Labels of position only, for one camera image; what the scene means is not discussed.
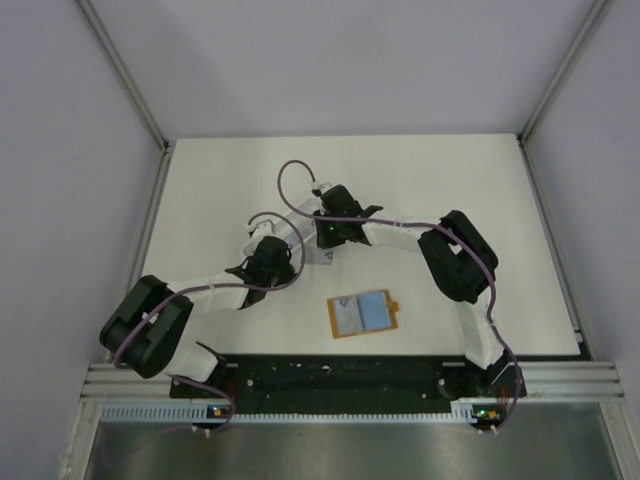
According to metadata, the yellow leather card holder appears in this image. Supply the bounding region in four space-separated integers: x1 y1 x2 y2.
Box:
327 290 400 339

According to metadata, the white plastic basket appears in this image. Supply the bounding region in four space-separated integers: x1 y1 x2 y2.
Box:
242 197 331 261

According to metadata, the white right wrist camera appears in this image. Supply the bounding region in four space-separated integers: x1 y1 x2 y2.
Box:
311 181 333 197

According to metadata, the aluminium frame post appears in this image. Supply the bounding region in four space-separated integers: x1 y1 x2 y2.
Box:
73 0 172 291
516 0 614 349

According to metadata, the right aluminium frame post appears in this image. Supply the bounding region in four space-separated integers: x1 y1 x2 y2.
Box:
516 0 614 349

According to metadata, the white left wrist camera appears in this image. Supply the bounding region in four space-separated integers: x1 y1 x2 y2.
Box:
246 217 276 242

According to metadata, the white slotted cable duct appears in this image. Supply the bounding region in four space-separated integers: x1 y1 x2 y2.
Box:
99 401 488 425

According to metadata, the silver diamond card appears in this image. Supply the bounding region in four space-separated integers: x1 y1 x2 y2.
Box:
306 247 334 265

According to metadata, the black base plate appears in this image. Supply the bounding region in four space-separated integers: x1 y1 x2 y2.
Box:
169 353 506 415

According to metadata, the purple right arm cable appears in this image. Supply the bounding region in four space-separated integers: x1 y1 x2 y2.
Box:
276 159 524 431

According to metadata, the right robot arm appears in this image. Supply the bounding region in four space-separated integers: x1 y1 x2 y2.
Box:
312 185 511 396

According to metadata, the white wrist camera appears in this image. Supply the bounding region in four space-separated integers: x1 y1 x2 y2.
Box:
311 181 333 197
246 217 276 242

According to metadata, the silver VIP card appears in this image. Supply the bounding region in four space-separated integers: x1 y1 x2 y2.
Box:
333 296 363 336

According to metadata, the left aluminium frame post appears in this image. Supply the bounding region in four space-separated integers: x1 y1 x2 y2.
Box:
73 0 172 291

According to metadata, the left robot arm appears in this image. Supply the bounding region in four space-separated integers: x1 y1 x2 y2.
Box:
99 235 307 397

